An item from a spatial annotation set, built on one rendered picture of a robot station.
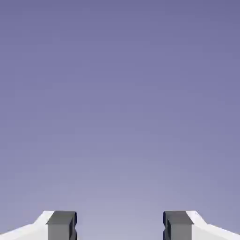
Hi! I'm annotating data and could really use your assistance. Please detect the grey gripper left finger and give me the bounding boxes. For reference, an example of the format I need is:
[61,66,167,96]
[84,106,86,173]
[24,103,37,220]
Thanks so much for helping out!
[0,210,78,240]

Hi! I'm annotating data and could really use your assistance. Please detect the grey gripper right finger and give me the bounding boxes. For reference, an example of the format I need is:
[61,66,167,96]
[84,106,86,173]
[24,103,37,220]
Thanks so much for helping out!
[162,210,240,240]

